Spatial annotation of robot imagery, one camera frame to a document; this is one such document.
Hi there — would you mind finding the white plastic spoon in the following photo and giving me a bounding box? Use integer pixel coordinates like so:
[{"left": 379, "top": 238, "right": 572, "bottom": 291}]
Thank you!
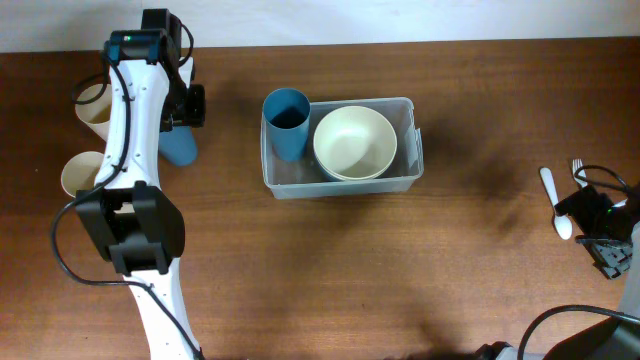
[{"left": 539, "top": 167, "right": 573, "bottom": 240}]

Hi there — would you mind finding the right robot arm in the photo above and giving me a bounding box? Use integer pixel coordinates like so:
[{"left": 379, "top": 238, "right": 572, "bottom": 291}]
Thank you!
[{"left": 472, "top": 185, "right": 639, "bottom": 359}]

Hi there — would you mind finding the blue bowl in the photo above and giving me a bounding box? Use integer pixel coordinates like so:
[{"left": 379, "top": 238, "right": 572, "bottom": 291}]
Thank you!
[{"left": 316, "top": 162, "right": 342, "bottom": 182}]

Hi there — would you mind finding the cream cup far left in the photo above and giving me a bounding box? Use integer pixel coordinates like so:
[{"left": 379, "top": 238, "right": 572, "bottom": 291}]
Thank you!
[{"left": 75, "top": 84, "right": 112, "bottom": 141}]

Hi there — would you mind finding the cream cup near left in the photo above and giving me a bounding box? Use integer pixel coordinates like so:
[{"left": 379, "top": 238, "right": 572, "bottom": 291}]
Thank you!
[{"left": 60, "top": 151, "right": 104, "bottom": 198}]

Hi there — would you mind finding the white plastic fork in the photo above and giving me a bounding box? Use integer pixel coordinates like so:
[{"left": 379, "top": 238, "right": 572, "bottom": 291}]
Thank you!
[{"left": 572, "top": 158, "right": 588, "bottom": 188}]

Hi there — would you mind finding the clear plastic storage container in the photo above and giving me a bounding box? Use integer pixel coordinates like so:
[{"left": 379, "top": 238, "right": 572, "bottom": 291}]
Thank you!
[{"left": 260, "top": 97, "right": 424, "bottom": 200}]

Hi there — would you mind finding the cream cup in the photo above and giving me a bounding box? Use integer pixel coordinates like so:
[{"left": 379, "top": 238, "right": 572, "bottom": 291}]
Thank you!
[
  {"left": 75, "top": 84, "right": 112, "bottom": 141},
  {"left": 60, "top": 151, "right": 104, "bottom": 198}
]

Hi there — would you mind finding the blue cup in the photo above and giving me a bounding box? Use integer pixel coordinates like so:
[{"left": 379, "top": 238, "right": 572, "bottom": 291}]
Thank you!
[
  {"left": 158, "top": 127, "right": 198, "bottom": 166},
  {"left": 262, "top": 88, "right": 311, "bottom": 162}
]

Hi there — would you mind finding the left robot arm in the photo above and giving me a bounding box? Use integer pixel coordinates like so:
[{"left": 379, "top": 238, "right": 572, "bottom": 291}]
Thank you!
[{"left": 69, "top": 9, "right": 206, "bottom": 359}]

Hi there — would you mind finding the cream bowl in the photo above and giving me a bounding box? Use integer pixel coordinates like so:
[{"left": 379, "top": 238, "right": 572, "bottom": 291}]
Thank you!
[
  {"left": 312, "top": 105, "right": 398, "bottom": 153},
  {"left": 314, "top": 148, "right": 396, "bottom": 181}
]

